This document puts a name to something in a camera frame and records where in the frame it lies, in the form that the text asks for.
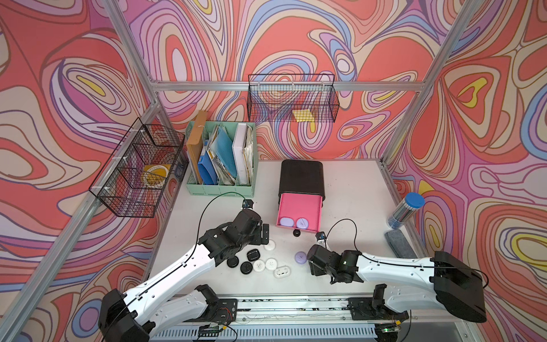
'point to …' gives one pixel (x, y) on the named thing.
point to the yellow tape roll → (154, 175)
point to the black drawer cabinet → (302, 177)
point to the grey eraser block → (399, 244)
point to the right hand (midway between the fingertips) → (319, 266)
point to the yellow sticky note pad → (303, 115)
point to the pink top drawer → (300, 206)
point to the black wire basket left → (142, 172)
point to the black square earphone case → (253, 254)
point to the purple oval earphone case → (286, 221)
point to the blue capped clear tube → (405, 209)
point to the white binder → (238, 145)
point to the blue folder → (207, 170)
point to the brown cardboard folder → (195, 145)
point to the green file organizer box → (227, 186)
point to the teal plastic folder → (223, 145)
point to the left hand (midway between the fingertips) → (260, 228)
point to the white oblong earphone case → (282, 272)
